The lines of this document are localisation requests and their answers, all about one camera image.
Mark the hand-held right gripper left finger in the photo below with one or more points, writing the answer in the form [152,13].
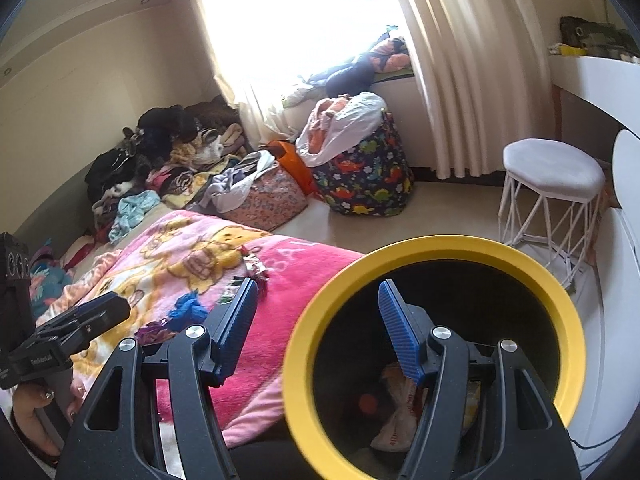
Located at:
[235,325]

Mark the window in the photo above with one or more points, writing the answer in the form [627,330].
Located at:
[300,10]

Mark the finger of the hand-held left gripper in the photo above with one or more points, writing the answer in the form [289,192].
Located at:
[75,335]
[100,310]

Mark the light blue garment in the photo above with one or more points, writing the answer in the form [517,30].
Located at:
[132,215]

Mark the grey headboard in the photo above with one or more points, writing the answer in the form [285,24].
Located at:
[55,210]

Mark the purple snack wrapper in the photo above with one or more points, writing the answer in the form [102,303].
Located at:
[150,335]

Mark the yellow rimmed black trash bin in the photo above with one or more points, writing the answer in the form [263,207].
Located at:
[450,247]

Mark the orange bag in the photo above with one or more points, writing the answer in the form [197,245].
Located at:
[295,165]

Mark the white vanity desk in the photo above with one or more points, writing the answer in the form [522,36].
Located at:
[595,85]

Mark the white plastic bag red print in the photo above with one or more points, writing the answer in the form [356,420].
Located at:
[395,425]

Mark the camouflage bag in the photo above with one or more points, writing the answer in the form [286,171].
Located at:
[595,35]

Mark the dinosaur print fabric basket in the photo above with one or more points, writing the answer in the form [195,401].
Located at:
[370,175]

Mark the grey white garment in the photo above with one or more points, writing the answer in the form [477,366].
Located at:
[232,185]

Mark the clothes pile on windowsill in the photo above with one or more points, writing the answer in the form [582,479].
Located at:
[360,70]

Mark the maroon snack wrapper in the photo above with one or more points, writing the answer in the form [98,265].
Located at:
[255,262]

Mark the pile of dark clothes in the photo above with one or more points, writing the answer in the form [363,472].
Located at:
[160,130]

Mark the white bag of clothes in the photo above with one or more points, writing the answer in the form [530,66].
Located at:
[355,120]

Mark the cream curtain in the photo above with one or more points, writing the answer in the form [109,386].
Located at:
[260,110]
[465,70]

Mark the small yellow box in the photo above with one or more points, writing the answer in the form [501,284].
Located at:
[567,50]

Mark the floral fabric bag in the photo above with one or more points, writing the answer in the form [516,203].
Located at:
[270,200]

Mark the pink cartoon printed blanket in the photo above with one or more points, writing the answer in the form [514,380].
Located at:
[280,310]

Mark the red white garment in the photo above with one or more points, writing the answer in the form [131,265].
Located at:
[80,252]

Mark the person's left hand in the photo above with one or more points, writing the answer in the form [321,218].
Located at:
[30,410]

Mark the teal floral garment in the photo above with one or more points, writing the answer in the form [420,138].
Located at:
[50,280]

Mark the white drawer cabinet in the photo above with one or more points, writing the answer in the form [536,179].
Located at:
[615,310]

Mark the blue plastic wrapper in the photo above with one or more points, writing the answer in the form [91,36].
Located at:
[187,307]

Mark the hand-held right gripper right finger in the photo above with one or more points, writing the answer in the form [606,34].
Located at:
[400,340]

